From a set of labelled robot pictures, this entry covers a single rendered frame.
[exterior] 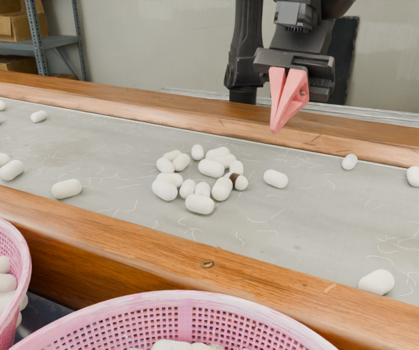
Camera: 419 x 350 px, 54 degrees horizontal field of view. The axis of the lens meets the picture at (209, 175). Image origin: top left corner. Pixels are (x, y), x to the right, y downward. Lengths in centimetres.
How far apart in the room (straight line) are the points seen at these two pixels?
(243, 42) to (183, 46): 188
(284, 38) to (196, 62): 218
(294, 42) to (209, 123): 22
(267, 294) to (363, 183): 27
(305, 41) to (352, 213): 22
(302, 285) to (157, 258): 12
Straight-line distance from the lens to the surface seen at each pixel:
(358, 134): 66
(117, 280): 39
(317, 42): 55
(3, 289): 42
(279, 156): 61
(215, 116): 70
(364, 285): 37
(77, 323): 32
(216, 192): 48
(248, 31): 87
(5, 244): 45
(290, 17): 50
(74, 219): 43
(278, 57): 54
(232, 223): 45
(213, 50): 267
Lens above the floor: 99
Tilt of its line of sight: 27 degrees down
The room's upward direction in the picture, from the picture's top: straight up
